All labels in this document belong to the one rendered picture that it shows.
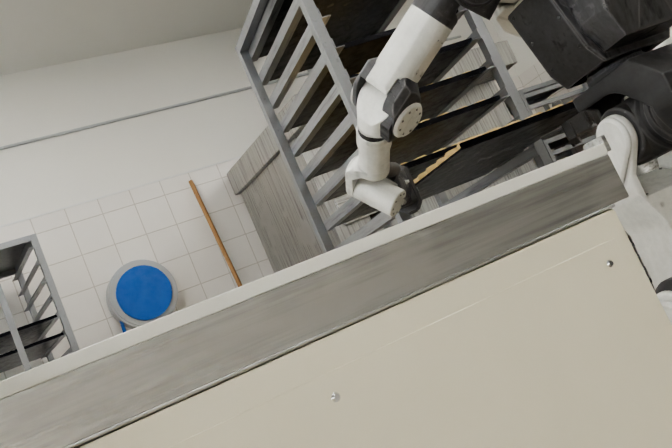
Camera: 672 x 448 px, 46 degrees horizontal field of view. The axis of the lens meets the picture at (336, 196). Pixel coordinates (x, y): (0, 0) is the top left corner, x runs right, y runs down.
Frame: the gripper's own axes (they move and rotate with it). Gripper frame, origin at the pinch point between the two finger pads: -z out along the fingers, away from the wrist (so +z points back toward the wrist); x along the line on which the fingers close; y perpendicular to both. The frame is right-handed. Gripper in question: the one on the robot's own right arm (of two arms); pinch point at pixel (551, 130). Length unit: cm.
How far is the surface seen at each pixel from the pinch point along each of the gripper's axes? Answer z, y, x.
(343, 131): -48, 10, 24
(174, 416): -11, 163, -24
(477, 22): -5.8, -8.0, 36.9
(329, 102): -49, 10, 33
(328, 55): -38, 24, 40
